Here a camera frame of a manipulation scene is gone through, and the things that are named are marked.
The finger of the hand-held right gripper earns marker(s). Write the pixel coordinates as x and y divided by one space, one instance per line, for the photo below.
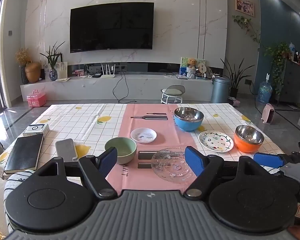
267 159

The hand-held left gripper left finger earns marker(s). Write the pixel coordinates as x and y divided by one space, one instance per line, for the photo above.
109 160

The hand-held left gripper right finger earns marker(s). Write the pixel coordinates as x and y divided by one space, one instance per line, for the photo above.
193 161

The green ceramic bowl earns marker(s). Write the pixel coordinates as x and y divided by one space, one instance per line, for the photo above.
122 155

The small white sticker-print plate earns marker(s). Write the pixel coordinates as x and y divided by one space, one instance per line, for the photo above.
143 135

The orange steel-lined bowl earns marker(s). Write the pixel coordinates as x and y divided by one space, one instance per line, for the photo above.
247 146

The clear glass plate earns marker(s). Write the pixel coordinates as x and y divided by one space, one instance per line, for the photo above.
170 166

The white plate with doodle print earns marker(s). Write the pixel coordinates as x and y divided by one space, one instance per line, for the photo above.
215 141

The blue steel-lined bowl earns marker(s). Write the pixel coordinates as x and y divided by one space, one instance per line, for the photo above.
187 126

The pink table runner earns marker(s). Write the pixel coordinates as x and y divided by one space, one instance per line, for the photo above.
165 135

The white folding stand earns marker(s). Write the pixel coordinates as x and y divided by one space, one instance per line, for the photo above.
66 150

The pink heater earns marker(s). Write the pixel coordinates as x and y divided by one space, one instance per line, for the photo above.
268 113

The white checked lemon tablecloth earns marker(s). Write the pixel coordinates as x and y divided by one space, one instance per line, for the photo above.
77 120

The blue water jug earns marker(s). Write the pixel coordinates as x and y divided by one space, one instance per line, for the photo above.
264 92

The white round stool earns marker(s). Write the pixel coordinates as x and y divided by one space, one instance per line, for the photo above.
172 91

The marble television console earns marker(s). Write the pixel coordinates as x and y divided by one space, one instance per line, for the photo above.
90 88

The grey metal trash can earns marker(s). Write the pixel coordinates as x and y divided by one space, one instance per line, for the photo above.
220 91

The white cardboard box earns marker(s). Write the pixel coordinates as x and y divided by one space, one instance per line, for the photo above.
36 130

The dark grey cabinet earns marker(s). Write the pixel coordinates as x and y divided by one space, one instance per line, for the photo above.
293 82

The white router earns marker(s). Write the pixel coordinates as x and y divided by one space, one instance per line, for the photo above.
107 76

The potted long-leaf plant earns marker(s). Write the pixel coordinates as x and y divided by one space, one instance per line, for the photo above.
236 80

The black notebook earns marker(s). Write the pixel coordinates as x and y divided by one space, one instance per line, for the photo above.
23 152

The teddy bear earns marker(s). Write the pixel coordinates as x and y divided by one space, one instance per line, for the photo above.
192 67

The pink storage box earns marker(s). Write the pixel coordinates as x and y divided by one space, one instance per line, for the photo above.
36 100

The colourful painting board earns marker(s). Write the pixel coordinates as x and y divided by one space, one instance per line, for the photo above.
183 66

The striped grey cushion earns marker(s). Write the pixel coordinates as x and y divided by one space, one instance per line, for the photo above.
12 187

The pencil sketch paper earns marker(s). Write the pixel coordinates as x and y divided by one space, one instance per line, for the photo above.
62 70

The green trailing plant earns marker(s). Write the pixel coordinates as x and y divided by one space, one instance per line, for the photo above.
278 57

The blue vase with green plant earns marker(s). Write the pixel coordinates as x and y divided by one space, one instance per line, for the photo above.
53 73

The brown round vase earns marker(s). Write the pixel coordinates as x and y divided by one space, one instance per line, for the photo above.
33 72

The dark vase with dried flowers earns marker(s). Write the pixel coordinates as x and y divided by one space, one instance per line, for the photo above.
23 76

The black flat-screen television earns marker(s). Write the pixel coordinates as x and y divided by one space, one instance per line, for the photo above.
111 27

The hanging vine plant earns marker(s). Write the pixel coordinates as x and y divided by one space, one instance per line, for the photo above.
245 22

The framed wall picture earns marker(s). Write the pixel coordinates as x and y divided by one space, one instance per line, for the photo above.
244 6

